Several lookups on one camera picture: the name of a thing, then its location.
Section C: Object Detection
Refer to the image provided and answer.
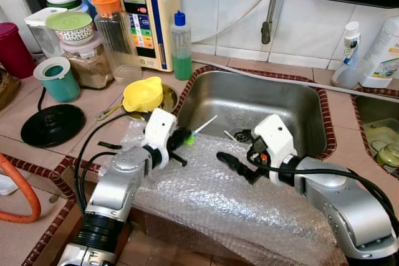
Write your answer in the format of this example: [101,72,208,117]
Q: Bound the grey hose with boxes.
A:
[192,59,399,94]

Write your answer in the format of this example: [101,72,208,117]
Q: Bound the teal cup white rim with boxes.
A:
[33,57,81,103]

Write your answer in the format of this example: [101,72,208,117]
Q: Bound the patterned bowl green lid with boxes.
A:
[46,11,95,45]

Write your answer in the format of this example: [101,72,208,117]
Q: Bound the black kettle base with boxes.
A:
[21,88,86,148]

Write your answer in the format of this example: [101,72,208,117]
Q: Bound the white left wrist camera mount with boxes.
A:
[143,108,179,171]

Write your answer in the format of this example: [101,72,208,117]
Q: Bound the beige water ionizer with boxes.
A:
[114,0,181,72]

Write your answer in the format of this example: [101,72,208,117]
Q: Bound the steel sink basin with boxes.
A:
[354,93,399,178]
[176,70,327,161]

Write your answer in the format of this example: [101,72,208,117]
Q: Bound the white flat object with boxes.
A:
[0,174,18,196]

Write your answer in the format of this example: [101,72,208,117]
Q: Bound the maroon plastic container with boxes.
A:
[0,22,37,80]

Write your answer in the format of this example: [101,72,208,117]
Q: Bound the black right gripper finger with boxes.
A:
[216,151,262,185]

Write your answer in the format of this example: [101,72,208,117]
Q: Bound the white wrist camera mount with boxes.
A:
[252,114,299,172]
[143,108,179,171]

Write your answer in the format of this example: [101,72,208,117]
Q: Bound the green liquid bottle blue cap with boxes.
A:
[171,11,193,81]

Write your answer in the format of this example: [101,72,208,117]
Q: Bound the white detergent bottle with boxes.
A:
[360,16,399,90]

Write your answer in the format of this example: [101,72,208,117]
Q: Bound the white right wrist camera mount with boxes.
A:
[252,114,299,172]

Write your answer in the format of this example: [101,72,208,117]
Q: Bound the round steel bowl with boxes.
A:
[128,82,179,121]

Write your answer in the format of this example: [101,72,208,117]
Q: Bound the yellow plastic funnel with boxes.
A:
[122,76,165,114]

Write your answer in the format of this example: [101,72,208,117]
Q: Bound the glass jar brown powder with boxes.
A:
[61,32,114,90]

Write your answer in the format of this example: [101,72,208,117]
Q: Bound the clear pitcher orange lid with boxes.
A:
[92,0,143,84]

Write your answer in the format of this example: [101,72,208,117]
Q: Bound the small green white brush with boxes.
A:
[183,115,218,147]

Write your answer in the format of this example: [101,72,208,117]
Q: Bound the clear container white lid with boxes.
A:
[24,7,68,59]

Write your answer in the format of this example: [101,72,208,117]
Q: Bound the clear bubble wrap sheet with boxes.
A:
[114,116,350,266]

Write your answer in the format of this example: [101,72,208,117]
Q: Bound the thin white hose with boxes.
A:
[190,0,278,45]

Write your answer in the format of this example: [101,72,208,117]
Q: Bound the orange hose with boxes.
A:
[0,153,42,224]

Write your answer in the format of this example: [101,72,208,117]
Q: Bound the wicker basket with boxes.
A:
[0,70,21,112]

